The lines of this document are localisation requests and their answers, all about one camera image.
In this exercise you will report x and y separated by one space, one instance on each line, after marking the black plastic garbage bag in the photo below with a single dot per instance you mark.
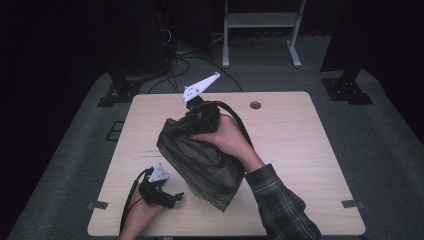
203 166

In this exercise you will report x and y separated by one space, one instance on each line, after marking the person's left hand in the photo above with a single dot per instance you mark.
136 220

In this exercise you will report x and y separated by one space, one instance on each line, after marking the dark equipment cabinet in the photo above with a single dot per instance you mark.
140 36

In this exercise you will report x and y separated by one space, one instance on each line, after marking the grey tape strip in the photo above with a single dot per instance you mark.
353 204
98 205

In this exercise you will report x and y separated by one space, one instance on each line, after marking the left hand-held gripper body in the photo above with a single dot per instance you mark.
155 195

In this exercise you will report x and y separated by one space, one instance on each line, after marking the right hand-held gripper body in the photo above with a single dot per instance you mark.
203 116

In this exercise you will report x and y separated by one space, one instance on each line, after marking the black metal stand base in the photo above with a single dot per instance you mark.
121 90
346 88

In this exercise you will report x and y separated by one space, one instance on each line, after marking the white metal stand frame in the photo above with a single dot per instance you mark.
261 20

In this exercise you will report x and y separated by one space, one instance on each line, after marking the person's right hand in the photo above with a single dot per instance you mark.
230 140

